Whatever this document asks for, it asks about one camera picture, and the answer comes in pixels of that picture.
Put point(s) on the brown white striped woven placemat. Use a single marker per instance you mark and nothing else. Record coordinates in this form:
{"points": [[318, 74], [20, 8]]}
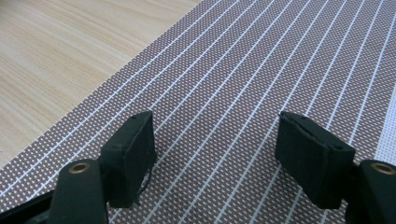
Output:
{"points": [[233, 77]]}

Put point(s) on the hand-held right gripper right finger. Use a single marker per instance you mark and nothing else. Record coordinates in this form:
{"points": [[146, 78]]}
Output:
{"points": [[314, 161]]}

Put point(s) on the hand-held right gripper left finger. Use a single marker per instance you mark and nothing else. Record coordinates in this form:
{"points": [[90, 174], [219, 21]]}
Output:
{"points": [[130, 161]]}

